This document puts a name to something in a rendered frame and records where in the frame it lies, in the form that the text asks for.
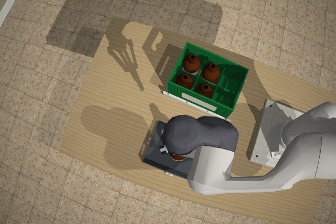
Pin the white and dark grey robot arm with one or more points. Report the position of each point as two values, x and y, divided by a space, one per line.
211 142

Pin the green plastic bottle crate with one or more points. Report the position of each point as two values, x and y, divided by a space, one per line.
227 88

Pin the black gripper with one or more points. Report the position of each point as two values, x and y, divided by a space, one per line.
163 149

